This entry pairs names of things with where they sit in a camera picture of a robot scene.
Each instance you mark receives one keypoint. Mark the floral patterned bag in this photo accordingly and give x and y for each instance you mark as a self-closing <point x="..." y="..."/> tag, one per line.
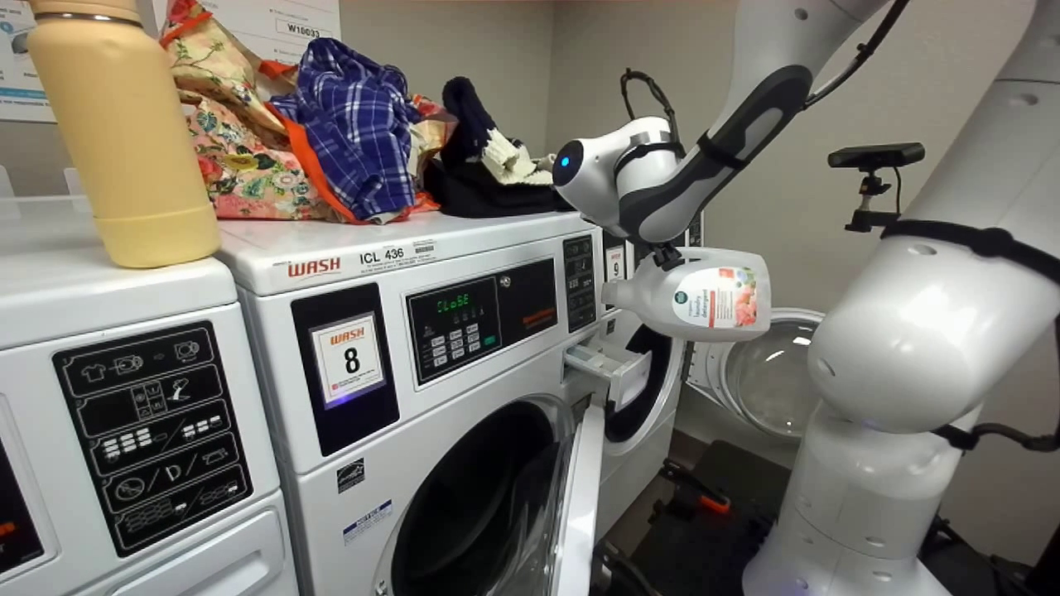
<point x="237" y="168"/>

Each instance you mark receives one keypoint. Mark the black floor platform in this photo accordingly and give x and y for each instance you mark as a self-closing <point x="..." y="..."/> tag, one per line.
<point x="706" y="550"/>

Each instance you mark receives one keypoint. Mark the black camera on stand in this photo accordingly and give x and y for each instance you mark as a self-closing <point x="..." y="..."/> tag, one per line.
<point x="880" y="157"/>

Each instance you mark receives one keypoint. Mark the cream cloth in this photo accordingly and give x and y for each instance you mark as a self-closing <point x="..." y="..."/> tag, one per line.
<point x="515" y="160"/>

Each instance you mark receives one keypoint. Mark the white washing machine small display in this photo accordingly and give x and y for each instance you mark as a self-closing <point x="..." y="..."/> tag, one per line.
<point x="651" y="450"/>

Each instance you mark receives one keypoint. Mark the wall poster with blue print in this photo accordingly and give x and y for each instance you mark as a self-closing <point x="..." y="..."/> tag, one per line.
<point x="18" y="53"/>

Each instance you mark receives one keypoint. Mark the black cloth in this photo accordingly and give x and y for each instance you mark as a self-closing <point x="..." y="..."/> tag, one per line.
<point x="476" y="185"/>

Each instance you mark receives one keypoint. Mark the open round washer door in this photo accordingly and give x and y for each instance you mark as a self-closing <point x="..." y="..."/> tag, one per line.
<point x="763" y="382"/>

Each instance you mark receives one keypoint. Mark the open glass washer door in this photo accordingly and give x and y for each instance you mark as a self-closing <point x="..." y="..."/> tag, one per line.
<point x="580" y="498"/>

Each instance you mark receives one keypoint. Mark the translucent laundry detergent bottle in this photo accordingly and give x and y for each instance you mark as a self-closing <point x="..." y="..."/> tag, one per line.
<point x="706" y="295"/>

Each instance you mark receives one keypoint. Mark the white wall paper sign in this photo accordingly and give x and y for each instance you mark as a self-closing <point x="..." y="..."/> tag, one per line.
<point x="293" y="19"/>

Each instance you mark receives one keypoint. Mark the yellow detergent bottle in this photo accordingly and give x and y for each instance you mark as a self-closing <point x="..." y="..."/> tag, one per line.
<point x="122" y="142"/>

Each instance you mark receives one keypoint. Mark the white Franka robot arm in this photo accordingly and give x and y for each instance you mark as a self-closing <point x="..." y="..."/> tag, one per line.
<point x="938" y="332"/>

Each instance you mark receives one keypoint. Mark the white soap dispenser drawer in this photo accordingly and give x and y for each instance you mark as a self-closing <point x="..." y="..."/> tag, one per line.
<point x="602" y="368"/>

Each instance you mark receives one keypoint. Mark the white washer with icon panel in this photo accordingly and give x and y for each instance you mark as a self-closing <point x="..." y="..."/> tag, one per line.
<point x="133" y="440"/>

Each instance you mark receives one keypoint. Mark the white washing machine number eight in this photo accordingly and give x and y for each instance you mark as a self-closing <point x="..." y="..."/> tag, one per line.
<point x="334" y="466"/>

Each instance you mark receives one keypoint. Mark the blue plaid cloth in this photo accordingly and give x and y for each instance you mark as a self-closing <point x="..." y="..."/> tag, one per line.
<point x="354" y="119"/>

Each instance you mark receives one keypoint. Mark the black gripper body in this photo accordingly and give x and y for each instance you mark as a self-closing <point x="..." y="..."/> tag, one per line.
<point x="666" y="255"/>

